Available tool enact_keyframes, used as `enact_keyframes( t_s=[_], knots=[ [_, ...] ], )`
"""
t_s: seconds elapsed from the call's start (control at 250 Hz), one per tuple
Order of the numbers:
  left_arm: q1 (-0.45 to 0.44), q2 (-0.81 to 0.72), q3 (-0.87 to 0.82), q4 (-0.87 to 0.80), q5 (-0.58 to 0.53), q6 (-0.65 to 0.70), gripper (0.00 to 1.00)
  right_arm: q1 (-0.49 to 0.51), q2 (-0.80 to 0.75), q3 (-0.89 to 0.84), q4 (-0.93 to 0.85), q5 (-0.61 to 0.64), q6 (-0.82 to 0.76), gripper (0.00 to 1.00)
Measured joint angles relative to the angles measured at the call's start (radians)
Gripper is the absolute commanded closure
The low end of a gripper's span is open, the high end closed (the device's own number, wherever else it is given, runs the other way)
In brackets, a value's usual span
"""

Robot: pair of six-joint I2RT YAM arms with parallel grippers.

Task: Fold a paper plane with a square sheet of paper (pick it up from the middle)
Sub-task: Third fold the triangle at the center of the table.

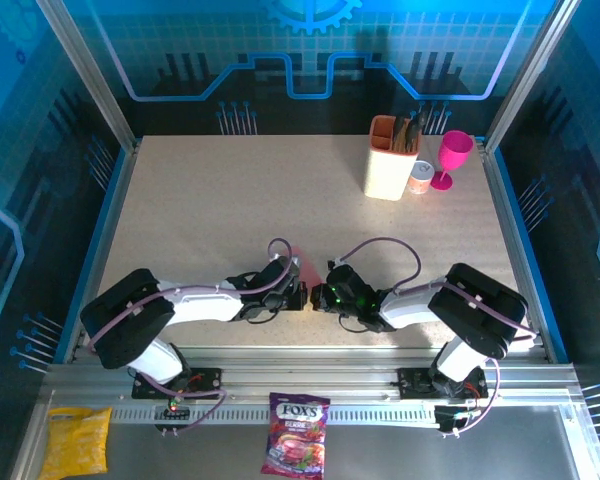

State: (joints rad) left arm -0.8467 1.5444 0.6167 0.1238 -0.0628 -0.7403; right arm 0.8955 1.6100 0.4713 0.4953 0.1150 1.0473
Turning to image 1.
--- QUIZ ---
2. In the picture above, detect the yellow snack bag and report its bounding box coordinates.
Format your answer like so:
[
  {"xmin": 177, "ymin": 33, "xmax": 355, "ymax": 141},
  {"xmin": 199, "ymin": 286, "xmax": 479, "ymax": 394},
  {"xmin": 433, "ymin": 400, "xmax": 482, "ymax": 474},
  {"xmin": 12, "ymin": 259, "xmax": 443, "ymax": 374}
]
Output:
[{"xmin": 38, "ymin": 406, "xmax": 114, "ymax": 476}]

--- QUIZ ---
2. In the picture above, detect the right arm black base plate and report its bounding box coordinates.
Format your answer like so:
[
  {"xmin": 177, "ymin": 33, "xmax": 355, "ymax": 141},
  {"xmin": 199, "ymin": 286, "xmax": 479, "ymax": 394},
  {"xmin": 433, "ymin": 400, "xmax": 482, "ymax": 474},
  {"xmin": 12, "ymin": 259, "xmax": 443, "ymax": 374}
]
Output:
[{"xmin": 397, "ymin": 367, "xmax": 489, "ymax": 401}]

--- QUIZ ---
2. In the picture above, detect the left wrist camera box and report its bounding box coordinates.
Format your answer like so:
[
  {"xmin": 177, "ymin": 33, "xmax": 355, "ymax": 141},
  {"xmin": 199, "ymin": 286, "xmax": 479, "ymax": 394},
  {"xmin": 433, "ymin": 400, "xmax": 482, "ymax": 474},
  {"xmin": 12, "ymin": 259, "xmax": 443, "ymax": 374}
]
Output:
[{"xmin": 268, "ymin": 254, "xmax": 301, "ymax": 275}]

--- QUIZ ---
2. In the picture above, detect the black controller board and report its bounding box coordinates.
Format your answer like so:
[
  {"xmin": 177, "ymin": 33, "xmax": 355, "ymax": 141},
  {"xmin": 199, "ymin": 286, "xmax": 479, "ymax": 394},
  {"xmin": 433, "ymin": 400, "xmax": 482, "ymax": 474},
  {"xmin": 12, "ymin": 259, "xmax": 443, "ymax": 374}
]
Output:
[
  {"xmin": 152, "ymin": 403, "xmax": 191, "ymax": 437},
  {"xmin": 432, "ymin": 404, "xmax": 481, "ymax": 439}
]

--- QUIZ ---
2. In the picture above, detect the cream utensil holder orange rim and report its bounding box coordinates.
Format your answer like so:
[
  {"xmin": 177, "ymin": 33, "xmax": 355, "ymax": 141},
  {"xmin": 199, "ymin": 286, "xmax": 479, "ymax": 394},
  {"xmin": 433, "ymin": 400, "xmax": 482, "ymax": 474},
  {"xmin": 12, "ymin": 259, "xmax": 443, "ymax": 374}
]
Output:
[{"xmin": 362, "ymin": 114, "xmax": 422, "ymax": 202}]

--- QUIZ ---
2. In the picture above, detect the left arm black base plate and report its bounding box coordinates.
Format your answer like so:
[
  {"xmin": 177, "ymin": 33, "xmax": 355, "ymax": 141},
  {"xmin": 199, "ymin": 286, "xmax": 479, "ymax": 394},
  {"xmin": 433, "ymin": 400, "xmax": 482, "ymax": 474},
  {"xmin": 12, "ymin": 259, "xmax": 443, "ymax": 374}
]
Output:
[{"xmin": 131, "ymin": 367, "xmax": 224, "ymax": 401}]

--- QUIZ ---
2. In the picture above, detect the small jar white lid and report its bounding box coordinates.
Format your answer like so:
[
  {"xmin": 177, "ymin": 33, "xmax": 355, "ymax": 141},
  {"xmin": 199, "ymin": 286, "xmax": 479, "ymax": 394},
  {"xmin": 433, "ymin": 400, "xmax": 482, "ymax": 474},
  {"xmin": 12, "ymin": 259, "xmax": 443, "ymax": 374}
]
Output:
[{"xmin": 406, "ymin": 160, "xmax": 435, "ymax": 196}]

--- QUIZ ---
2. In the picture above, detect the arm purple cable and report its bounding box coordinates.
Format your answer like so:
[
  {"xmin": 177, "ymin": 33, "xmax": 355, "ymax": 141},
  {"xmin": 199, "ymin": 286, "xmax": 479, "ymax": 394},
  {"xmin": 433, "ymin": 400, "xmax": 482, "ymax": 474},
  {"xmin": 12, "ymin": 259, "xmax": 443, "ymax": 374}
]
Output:
[
  {"xmin": 335, "ymin": 236, "xmax": 539, "ymax": 437},
  {"xmin": 87, "ymin": 237, "xmax": 301, "ymax": 435}
]

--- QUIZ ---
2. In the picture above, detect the purple Fox's candy bag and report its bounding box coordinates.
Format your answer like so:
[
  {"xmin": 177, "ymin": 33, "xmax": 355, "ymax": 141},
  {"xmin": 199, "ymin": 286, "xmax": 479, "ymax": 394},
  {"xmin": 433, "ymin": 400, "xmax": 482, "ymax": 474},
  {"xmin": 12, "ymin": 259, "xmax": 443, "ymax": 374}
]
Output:
[{"xmin": 260, "ymin": 391, "xmax": 331, "ymax": 480}]

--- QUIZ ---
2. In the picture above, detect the aluminium mounting rail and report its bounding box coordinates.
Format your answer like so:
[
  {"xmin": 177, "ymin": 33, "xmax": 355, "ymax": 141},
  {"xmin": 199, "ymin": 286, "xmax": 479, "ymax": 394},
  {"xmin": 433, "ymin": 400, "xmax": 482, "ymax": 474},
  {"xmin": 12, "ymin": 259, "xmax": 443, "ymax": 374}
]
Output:
[{"xmin": 44, "ymin": 347, "xmax": 581, "ymax": 407}]

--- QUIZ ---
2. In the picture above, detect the white slotted cable duct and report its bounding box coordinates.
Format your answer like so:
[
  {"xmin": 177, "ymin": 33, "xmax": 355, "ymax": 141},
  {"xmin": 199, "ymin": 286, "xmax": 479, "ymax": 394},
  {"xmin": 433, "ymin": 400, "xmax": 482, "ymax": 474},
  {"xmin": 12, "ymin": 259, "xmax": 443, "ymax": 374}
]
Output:
[{"xmin": 110, "ymin": 405, "xmax": 439, "ymax": 425}]

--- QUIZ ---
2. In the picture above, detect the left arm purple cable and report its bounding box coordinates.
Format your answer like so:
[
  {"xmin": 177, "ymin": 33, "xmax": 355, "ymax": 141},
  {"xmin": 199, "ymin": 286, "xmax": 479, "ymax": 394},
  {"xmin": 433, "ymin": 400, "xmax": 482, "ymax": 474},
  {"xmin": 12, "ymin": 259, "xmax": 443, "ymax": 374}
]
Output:
[{"xmin": 87, "ymin": 237, "xmax": 301, "ymax": 435}]

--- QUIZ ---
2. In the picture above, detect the dark wooden utensil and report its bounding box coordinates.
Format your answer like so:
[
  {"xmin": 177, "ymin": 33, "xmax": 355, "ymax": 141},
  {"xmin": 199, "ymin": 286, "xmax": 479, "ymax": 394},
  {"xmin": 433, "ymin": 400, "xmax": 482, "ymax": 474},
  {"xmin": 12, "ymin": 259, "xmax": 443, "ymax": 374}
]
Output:
[
  {"xmin": 391, "ymin": 115, "xmax": 412, "ymax": 152},
  {"xmin": 405, "ymin": 108, "xmax": 430, "ymax": 151}
]

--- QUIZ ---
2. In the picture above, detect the pink plastic goblet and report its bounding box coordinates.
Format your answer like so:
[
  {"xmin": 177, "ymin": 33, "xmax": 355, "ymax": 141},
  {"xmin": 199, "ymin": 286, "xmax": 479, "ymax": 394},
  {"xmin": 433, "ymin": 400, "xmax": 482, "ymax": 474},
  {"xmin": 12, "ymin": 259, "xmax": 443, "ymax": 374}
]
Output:
[{"xmin": 429, "ymin": 130, "xmax": 475, "ymax": 192}]

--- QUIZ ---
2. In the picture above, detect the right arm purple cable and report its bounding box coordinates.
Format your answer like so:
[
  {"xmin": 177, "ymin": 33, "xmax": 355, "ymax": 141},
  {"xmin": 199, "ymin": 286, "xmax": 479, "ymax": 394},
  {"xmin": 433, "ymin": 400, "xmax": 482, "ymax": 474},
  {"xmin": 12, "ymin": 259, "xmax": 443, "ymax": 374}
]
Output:
[{"xmin": 335, "ymin": 236, "xmax": 539, "ymax": 437}]

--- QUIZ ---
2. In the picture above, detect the aluminium frame post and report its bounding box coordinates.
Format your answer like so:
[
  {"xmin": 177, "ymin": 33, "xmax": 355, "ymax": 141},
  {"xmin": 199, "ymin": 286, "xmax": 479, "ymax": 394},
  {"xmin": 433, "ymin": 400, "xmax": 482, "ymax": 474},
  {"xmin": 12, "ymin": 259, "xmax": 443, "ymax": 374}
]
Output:
[
  {"xmin": 35, "ymin": 0, "xmax": 141, "ymax": 156},
  {"xmin": 482, "ymin": 0, "xmax": 581, "ymax": 156}
]

